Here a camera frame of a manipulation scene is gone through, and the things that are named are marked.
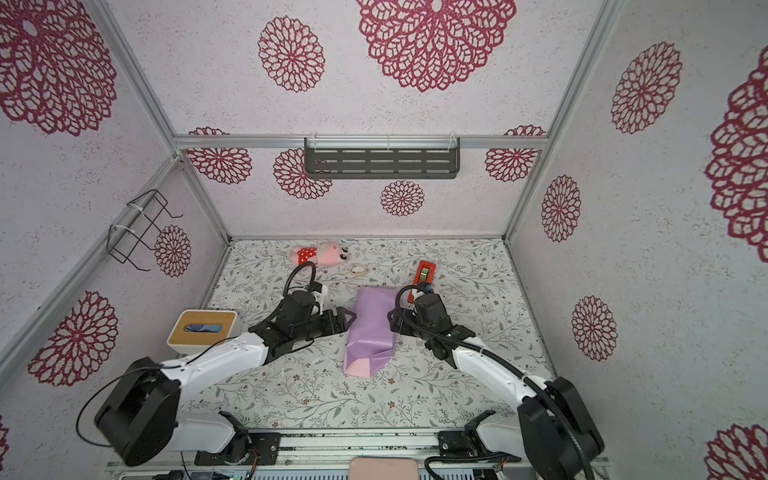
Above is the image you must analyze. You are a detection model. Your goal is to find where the grey wall shelf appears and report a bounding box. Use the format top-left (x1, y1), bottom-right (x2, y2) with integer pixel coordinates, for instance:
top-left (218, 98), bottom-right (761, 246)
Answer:
top-left (303, 137), bottom-right (461, 180)

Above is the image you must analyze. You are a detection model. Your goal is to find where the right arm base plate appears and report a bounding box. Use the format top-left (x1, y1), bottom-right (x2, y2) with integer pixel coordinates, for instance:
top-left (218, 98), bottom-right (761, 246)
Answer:
top-left (437, 430), bottom-right (522, 463)

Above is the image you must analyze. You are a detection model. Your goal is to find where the pink plush toy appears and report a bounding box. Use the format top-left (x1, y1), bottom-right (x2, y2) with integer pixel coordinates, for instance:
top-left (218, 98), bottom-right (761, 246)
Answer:
top-left (290, 243), bottom-right (349, 267)

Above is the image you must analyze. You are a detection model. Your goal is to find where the black wire wall rack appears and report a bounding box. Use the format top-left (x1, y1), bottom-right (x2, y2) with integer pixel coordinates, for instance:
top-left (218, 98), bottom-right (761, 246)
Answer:
top-left (105, 189), bottom-right (183, 272)

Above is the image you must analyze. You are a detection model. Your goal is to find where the white tissue box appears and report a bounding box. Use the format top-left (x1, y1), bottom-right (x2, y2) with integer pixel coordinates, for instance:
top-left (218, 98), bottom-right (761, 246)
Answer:
top-left (166, 309), bottom-right (243, 355)

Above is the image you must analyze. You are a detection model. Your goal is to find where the clear tape roll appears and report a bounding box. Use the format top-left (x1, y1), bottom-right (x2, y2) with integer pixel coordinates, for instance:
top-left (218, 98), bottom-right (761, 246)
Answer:
top-left (349, 263), bottom-right (369, 277)

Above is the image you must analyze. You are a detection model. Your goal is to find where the pink wrapping paper sheet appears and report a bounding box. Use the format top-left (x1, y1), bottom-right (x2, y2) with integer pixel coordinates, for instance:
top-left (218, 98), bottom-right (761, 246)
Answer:
top-left (343, 287), bottom-right (396, 379)

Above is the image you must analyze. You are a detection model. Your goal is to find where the red tape dispenser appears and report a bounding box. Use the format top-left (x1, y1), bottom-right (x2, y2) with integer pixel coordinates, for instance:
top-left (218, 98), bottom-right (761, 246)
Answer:
top-left (412, 260), bottom-right (437, 290)

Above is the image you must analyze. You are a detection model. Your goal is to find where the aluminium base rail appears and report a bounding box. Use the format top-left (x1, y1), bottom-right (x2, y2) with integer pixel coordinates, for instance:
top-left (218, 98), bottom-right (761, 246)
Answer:
top-left (106, 427), bottom-right (610, 470)

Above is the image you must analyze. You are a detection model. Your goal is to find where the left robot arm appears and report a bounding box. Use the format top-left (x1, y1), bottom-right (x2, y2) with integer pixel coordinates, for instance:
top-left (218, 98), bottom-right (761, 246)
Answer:
top-left (94, 290), bottom-right (357, 467)

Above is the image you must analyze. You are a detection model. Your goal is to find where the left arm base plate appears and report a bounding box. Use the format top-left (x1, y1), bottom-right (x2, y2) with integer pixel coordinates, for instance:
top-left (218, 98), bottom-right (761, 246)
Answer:
top-left (193, 432), bottom-right (282, 466)

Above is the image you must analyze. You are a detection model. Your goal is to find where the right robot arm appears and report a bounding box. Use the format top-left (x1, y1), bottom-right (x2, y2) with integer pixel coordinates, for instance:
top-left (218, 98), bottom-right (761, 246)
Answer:
top-left (387, 286), bottom-right (605, 479)

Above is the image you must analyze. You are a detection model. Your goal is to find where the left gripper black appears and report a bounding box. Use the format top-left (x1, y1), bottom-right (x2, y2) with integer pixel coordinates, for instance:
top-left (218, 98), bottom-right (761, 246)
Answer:
top-left (295, 304), bottom-right (358, 343)

